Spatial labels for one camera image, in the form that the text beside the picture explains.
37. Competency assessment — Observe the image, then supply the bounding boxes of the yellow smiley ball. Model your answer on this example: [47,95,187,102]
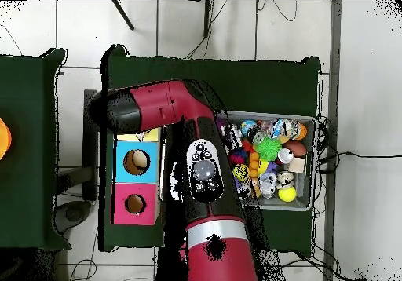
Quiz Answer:
[232,163,251,182]

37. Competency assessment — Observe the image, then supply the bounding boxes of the wooden box with three holes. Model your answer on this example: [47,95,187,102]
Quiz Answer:
[110,128,162,226]

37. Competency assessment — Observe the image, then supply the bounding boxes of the silver mesh bin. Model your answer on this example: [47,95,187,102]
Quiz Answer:
[158,110,318,212]

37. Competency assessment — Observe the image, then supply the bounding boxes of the green spiky ball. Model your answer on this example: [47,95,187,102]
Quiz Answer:
[255,136,283,162]

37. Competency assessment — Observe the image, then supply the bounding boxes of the dark green table cloth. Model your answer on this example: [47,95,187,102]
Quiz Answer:
[98,43,322,253]

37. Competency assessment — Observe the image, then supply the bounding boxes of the black stand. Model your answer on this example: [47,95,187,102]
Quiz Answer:
[56,89,101,202]

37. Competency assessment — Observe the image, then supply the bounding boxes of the black tripod leg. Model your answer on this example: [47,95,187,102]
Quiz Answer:
[203,0,215,39]
[111,0,135,31]

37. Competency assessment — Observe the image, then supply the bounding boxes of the grey round floor base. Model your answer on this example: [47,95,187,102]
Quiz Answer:
[52,199,93,235]

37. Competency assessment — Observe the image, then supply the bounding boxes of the green covered side table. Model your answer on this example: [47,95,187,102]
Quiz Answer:
[0,47,72,251]

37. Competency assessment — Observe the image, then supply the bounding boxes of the orange object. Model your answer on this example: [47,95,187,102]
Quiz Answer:
[0,117,13,161]

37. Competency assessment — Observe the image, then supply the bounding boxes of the black cable bundle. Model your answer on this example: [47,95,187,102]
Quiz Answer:
[315,115,402,219]

